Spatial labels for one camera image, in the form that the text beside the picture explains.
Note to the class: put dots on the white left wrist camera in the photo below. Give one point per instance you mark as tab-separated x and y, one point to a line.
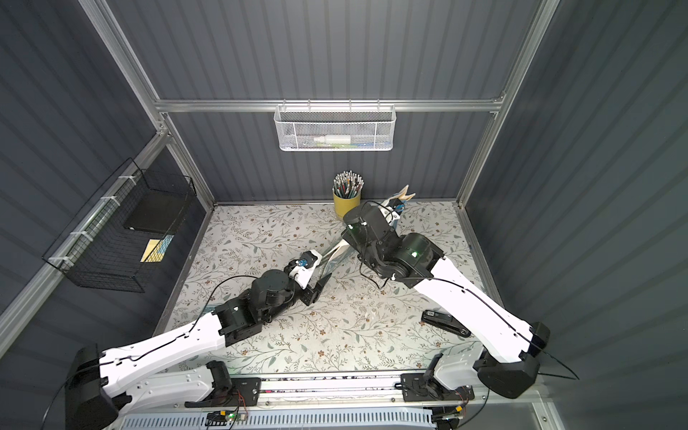
302	269

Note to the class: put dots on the white wire mesh basket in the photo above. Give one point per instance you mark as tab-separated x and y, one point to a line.
372	128

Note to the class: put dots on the yellow sticky note pad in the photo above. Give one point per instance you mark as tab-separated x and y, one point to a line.
156	249

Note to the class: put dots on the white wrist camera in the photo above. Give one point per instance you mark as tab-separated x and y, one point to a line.
302	269
395	205

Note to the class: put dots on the cream and blue canvas tote bag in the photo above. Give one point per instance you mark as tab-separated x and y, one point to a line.
371	233

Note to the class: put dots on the small green circuit board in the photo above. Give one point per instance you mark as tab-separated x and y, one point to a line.
221	418

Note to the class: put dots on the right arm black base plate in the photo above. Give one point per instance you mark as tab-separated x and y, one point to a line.
415	388

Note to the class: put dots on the black stapler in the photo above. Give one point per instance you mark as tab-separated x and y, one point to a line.
445	322

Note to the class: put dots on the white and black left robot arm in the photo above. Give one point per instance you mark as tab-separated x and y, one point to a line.
105	384

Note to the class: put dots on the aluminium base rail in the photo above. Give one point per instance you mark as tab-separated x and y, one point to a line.
328	389

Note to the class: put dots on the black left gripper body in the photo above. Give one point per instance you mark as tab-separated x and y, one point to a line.
313	290

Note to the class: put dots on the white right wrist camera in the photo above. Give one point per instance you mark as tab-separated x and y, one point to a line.
395	205

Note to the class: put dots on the yellow pencil cup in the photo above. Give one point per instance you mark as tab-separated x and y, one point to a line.
343	205

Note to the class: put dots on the white marker tube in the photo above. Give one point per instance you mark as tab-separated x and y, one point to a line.
333	140

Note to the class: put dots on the white slotted cable duct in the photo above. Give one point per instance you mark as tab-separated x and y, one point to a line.
338	418

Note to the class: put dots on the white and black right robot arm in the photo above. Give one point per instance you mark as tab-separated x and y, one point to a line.
508	363

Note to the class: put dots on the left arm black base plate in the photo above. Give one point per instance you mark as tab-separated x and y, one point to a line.
244	392

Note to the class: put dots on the black wire wall basket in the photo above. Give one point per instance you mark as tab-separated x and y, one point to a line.
98	252

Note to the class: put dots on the black notebook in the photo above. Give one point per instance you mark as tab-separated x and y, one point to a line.
158	212

